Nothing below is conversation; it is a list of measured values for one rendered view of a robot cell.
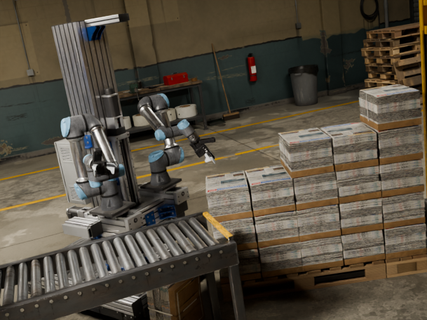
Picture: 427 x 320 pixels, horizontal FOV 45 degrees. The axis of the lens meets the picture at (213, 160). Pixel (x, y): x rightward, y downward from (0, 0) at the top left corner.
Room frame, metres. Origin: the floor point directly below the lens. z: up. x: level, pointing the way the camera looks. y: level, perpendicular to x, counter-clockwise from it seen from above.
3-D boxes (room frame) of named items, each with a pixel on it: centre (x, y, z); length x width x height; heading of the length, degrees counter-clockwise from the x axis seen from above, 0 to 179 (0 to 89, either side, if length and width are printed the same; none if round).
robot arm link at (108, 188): (3.23, 0.72, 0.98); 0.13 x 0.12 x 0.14; 116
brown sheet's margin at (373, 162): (3.39, -0.93, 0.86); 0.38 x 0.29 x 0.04; 179
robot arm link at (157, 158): (3.63, 0.40, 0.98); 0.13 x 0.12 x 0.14; 116
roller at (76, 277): (2.45, 0.80, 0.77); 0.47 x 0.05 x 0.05; 17
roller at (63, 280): (2.43, 0.86, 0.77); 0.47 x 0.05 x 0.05; 17
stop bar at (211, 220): (2.67, 0.03, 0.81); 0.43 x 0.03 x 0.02; 17
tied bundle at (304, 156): (3.40, -0.63, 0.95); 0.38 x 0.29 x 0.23; 1
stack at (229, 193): (3.40, -0.50, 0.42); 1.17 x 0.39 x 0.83; 90
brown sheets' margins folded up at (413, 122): (3.39, -1.22, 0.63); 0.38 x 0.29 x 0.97; 0
